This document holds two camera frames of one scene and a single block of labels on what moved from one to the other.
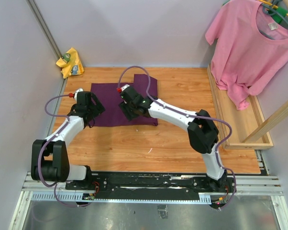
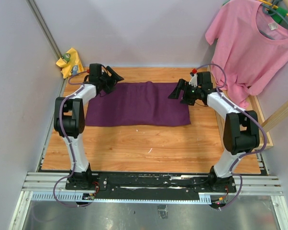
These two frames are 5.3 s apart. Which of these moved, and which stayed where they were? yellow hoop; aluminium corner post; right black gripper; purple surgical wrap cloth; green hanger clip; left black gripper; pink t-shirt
Moved: left black gripper; purple surgical wrap cloth; right black gripper
Stayed: green hanger clip; yellow hoop; pink t-shirt; aluminium corner post
